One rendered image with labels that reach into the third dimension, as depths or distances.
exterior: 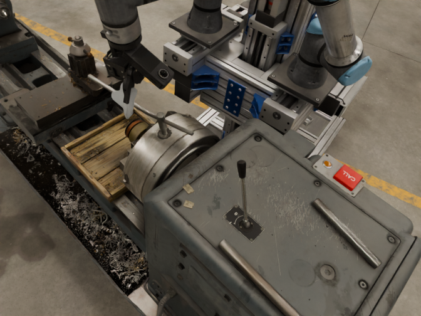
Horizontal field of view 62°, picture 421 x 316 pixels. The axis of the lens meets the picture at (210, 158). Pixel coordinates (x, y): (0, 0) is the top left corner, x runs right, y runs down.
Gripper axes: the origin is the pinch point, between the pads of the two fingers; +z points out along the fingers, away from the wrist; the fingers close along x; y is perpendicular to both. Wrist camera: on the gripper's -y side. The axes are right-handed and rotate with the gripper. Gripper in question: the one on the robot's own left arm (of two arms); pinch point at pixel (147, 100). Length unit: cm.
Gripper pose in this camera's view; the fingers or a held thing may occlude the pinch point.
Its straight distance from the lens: 92.1
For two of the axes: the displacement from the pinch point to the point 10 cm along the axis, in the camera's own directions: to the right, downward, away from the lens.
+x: -5.0, 7.5, -4.4
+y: -8.7, -4.3, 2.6
